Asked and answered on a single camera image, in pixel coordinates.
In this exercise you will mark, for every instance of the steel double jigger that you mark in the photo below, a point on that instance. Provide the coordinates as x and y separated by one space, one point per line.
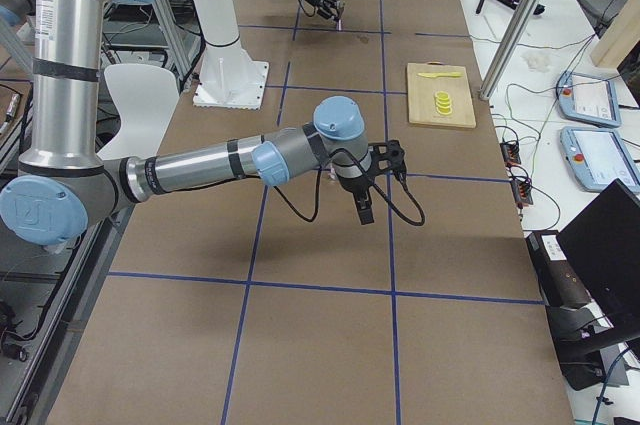
339 10

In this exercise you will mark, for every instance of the lemon slices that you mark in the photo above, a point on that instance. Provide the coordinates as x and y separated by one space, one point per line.
443 103

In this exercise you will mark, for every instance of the wooden cutting board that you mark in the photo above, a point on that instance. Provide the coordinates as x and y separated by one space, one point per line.
420 92

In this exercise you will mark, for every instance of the yellow plastic knife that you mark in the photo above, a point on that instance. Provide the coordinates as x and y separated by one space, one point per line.
446 74

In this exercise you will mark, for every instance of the white chair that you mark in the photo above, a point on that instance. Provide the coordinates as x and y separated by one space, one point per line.
145 97

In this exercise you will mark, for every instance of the crumpled white tissue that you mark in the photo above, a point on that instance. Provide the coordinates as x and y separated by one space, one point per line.
537 61

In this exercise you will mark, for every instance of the lower teach pendant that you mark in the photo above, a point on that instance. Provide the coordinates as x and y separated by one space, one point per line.
597 157

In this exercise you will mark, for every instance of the teach pendant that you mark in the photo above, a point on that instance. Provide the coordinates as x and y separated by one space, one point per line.
588 99
597 157

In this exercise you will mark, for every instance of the upper teach pendant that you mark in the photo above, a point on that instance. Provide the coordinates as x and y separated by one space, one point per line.
588 99

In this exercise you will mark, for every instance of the black laptop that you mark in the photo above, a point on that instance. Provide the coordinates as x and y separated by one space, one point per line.
602 245

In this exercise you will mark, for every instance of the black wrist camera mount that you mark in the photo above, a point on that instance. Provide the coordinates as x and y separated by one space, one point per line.
387 157

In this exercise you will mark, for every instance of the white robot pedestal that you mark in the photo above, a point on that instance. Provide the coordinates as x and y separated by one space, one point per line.
228 77

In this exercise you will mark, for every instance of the aluminium frame post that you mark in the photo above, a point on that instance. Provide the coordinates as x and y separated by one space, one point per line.
507 46

